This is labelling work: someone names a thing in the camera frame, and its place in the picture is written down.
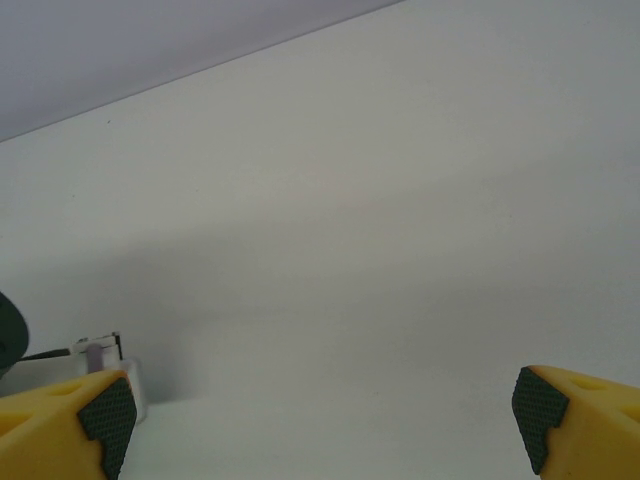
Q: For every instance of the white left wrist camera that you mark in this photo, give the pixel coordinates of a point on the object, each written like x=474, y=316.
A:
x=136, y=387

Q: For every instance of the right gripper yellow right finger with black pad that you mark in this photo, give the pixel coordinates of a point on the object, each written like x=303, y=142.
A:
x=595, y=430

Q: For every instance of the right gripper yellow left finger with black pad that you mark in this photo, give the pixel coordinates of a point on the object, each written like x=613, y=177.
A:
x=45, y=430

